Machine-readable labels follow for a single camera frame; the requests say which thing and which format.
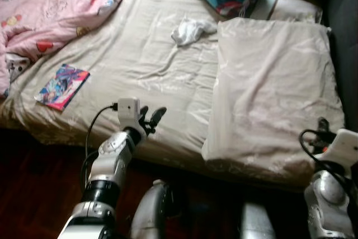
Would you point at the colourful anime magazine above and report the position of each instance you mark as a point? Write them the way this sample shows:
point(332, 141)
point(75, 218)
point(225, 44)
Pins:
point(61, 87)

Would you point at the pink cartoon print blanket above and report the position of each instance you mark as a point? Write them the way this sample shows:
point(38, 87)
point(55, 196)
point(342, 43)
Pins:
point(56, 9)

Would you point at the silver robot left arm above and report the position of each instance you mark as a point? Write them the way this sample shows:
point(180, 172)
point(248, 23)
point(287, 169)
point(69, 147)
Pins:
point(109, 158)

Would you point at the beige floral bed sheet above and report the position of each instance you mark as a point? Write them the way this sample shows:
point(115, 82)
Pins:
point(140, 65)

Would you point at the large beige pillow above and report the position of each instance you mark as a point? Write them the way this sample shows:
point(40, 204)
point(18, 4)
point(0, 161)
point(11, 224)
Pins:
point(274, 88)

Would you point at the silver robot left leg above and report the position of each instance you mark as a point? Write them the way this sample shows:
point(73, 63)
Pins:
point(151, 211)

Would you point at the silver robot leg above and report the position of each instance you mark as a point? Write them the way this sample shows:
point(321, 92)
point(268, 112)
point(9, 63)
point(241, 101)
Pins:
point(256, 222)
point(151, 211)

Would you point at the white crumpled sock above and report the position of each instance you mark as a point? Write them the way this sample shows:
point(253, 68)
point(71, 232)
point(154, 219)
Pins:
point(190, 31)

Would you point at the silver robot right leg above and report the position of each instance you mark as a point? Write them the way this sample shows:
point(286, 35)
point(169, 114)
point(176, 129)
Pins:
point(256, 222)

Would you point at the white pillow with dark stripe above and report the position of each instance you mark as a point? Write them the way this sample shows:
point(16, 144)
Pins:
point(291, 9)

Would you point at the dark grey upholstered sofa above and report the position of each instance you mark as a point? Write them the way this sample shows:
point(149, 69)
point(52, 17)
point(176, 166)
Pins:
point(344, 4)

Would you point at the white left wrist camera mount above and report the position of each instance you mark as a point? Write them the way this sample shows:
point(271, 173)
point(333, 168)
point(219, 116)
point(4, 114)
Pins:
point(128, 113)

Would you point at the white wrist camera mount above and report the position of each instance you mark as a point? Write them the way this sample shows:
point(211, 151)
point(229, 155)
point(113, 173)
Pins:
point(128, 113)
point(344, 146)

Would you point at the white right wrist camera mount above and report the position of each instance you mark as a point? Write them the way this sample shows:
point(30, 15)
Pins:
point(344, 146)

